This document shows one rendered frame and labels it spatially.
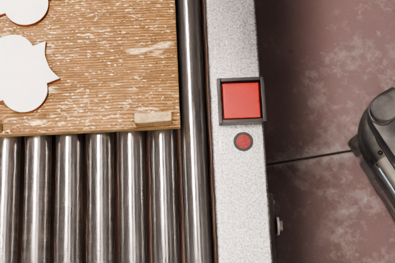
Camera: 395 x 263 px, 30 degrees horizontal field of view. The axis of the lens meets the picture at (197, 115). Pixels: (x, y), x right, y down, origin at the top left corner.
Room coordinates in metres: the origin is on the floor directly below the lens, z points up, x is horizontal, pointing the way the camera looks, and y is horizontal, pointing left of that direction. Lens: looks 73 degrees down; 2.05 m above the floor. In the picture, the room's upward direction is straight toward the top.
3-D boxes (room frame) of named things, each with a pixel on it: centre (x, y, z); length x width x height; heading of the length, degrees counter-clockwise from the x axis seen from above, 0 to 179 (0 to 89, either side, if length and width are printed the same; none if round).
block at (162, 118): (0.33, 0.07, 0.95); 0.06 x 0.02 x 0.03; 92
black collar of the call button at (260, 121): (0.37, -0.07, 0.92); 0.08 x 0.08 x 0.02; 2
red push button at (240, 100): (0.37, -0.07, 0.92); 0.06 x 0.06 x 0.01; 2
